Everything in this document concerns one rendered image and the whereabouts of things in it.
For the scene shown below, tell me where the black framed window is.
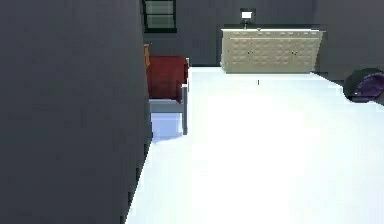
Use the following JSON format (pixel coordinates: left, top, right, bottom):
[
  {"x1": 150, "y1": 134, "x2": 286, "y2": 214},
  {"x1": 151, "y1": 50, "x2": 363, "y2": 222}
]
[{"x1": 142, "y1": 0, "x2": 178, "y2": 34}]

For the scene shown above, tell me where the dark purple round cushion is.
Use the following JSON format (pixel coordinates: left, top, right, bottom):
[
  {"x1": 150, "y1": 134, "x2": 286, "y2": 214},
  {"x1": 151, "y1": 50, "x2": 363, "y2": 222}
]
[{"x1": 343, "y1": 67, "x2": 384, "y2": 105}]

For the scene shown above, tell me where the beige chest of drawers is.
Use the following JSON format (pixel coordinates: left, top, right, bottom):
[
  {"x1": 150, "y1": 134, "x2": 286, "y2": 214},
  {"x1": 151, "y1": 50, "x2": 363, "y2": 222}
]
[{"x1": 220, "y1": 27, "x2": 326, "y2": 74}]

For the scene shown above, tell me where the orange pillow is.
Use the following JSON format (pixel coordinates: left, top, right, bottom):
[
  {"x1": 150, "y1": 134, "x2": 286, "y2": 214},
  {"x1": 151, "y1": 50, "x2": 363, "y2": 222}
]
[{"x1": 143, "y1": 43, "x2": 151, "y2": 67}]

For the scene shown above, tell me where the small white table lamp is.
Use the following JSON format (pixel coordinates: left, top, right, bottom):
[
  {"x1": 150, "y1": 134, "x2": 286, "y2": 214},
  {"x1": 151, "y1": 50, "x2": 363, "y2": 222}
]
[{"x1": 240, "y1": 8, "x2": 257, "y2": 31}]

